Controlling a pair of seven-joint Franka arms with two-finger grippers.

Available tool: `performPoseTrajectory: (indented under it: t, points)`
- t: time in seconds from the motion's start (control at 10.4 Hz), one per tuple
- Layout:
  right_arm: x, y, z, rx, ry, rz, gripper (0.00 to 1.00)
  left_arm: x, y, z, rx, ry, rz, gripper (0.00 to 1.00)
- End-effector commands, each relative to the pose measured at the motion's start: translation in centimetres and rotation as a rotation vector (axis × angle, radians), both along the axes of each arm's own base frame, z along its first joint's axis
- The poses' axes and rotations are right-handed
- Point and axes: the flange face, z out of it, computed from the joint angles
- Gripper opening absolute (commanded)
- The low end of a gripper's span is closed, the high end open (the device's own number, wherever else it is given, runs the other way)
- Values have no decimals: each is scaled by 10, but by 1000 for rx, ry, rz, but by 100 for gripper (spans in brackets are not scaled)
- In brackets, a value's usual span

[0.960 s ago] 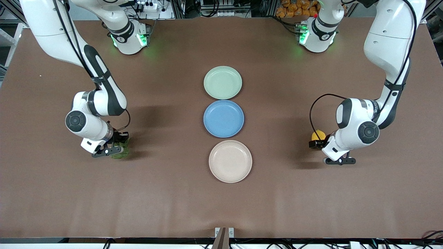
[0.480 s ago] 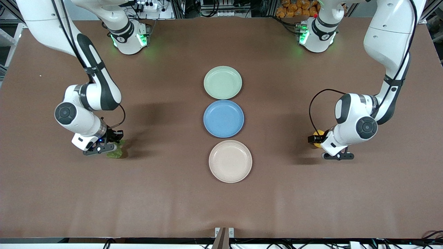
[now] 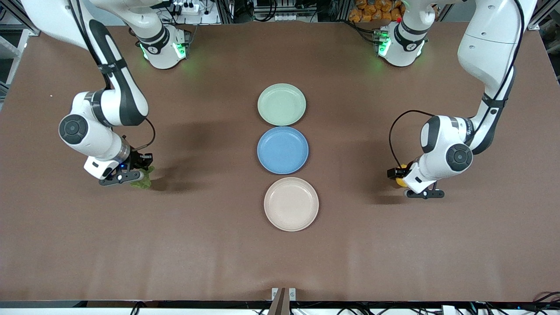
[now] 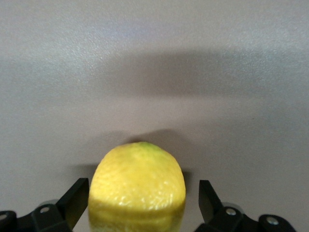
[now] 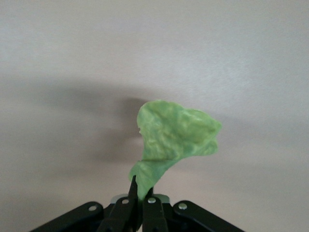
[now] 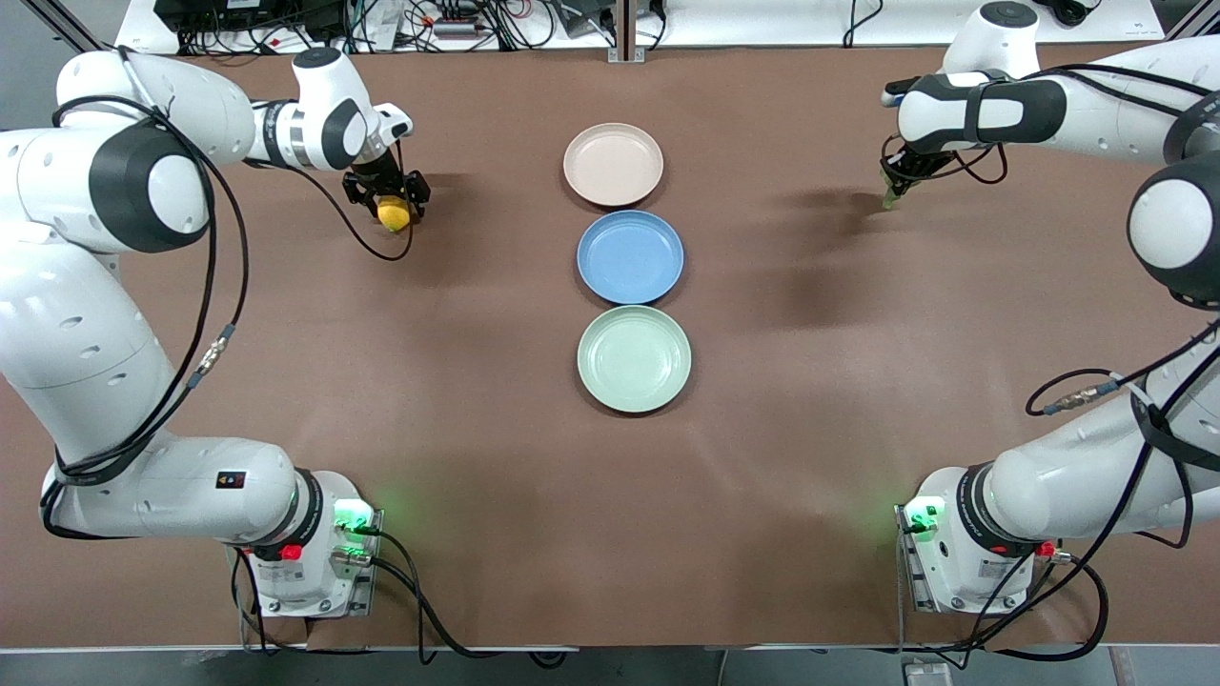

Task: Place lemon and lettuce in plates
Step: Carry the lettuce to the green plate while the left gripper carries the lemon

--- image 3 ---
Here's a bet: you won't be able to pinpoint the yellow lemon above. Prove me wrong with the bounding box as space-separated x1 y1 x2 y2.
395 164 414 189

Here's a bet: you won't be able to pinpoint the green lettuce leaf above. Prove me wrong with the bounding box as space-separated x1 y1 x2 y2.
129 165 155 190

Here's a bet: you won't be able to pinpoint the beige plate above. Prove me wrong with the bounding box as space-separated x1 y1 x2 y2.
264 177 319 232

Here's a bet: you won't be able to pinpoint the blue plate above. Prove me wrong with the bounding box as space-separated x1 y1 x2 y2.
257 126 309 175

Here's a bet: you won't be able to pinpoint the light green plate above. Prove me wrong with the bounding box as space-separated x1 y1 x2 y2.
257 83 307 126

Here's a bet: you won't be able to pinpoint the orange snack packets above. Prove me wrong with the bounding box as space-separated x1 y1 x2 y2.
349 0 404 23

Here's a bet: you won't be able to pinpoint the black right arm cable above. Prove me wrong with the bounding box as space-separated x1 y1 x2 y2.
66 0 157 153

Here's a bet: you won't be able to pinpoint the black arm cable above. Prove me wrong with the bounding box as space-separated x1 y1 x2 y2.
388 0 526 172
66 0 157 153

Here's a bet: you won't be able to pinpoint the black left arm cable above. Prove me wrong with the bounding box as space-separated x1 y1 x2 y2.
388 0 526 172

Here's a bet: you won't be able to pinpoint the metal table edge bracket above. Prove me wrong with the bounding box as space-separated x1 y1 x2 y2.
271 287 297 315

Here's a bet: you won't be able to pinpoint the aluminium frame profile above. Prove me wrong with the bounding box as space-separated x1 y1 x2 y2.
0 0 42 36
527 0 560 32

